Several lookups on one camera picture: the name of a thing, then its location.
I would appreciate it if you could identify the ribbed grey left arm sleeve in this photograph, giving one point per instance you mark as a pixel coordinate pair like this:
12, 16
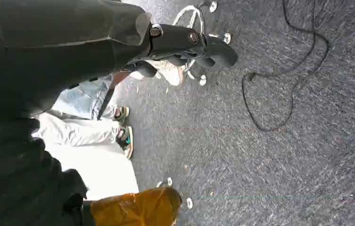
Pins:
6, 174

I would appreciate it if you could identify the white desk panel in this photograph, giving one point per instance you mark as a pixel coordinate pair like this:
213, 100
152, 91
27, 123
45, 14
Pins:
102, 171

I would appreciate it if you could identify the person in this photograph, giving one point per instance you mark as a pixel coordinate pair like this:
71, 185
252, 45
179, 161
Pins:
77, 131
171, 73

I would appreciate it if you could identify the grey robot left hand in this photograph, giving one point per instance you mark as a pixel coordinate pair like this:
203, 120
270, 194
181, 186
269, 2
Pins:
55, 46

